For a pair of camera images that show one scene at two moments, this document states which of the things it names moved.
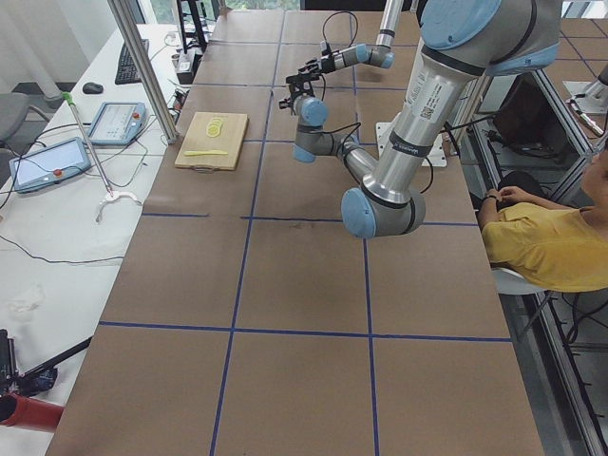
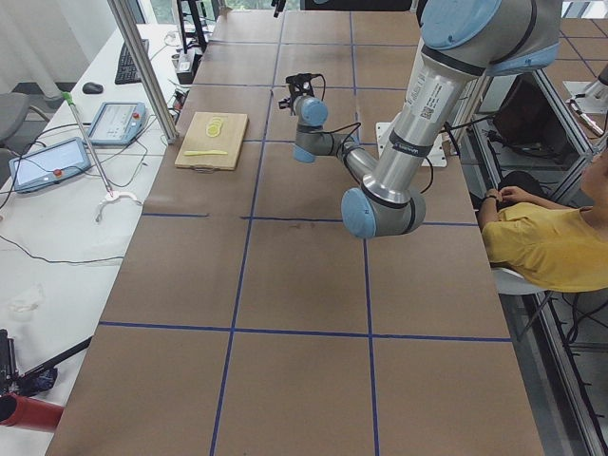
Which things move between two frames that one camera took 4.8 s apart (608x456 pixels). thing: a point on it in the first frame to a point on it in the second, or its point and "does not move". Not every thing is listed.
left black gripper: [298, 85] does not move
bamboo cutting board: [212, 142] does not move
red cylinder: [28, 412] does not move
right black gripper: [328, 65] to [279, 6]
